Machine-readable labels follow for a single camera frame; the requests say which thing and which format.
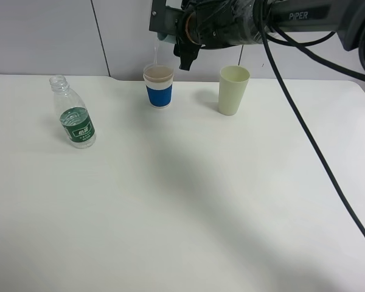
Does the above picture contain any pale green plastic cup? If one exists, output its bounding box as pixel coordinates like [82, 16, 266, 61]
[218, 66, 250, 116]

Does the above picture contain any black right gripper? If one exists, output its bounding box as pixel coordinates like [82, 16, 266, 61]
[173, 9, 205, 71]

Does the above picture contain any teal plastic cup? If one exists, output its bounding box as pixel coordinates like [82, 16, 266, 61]
[157, 33, 176, 44]

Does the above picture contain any black right camera cable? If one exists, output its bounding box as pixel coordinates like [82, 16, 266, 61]
[252, 0, 365, 258]

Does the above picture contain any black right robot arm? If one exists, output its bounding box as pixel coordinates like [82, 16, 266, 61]
[173, 1, 365, 71]

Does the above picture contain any clear bottle green label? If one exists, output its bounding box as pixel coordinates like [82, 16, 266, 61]
[49, 75, 96, 149]

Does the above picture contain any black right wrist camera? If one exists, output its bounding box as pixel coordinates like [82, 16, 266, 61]
[149, 0, 184, 36]

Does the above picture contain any blue sleeved paper cup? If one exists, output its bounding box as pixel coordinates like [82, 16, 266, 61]
[143, 64, 174, 108]

